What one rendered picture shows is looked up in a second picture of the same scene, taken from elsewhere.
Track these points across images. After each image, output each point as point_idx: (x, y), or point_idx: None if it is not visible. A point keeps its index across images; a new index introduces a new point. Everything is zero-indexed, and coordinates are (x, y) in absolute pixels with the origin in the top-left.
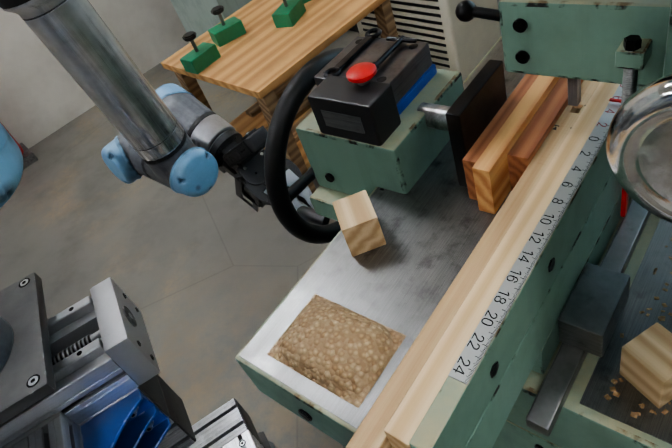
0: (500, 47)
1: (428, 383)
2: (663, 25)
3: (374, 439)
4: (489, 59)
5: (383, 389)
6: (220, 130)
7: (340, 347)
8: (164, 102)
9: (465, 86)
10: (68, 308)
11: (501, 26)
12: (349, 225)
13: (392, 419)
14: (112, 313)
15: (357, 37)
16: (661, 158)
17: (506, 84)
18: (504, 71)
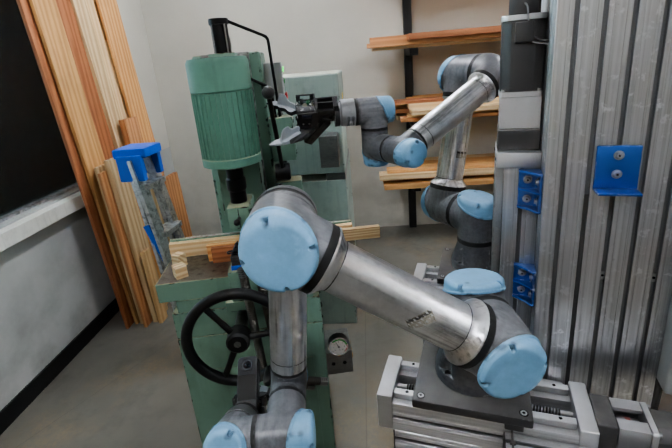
0: (187, 279)
1: (339, 224)
2: (253, 198)
3: (354, 227)
4: (197, 278)
5: (345, 230)
6: (238, 404)
7: None
8: (235, 423)
9: (218, 276)
10: (408, 393)
11: (249, 213)
12: None
13: (349, 224)
14: (388, 370)
15: (231, 256)
16: None
17: (216, 269)
18: (207, 272)
